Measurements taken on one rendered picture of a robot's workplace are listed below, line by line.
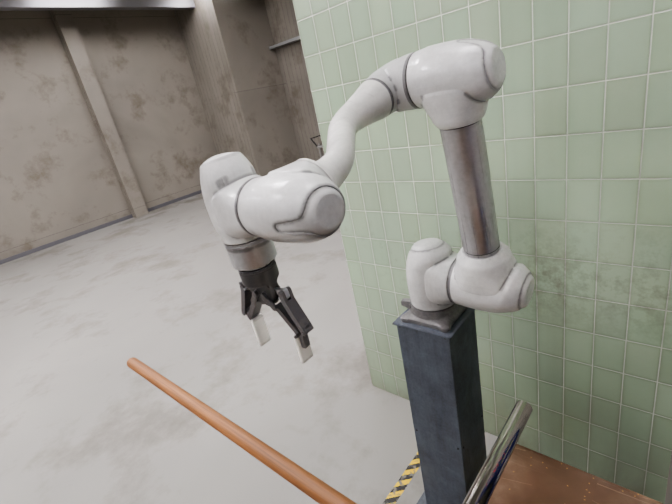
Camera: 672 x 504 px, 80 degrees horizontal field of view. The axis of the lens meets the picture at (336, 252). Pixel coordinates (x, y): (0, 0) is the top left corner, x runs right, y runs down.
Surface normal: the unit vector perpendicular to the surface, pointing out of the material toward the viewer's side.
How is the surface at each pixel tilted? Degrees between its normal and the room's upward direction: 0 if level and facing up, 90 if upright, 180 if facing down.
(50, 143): 90
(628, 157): 90
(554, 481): 0
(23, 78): 90
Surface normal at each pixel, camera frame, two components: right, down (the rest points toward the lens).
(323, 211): 0.64, 0.20
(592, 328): -0.64, 0.40
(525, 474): -0.20, -0.91
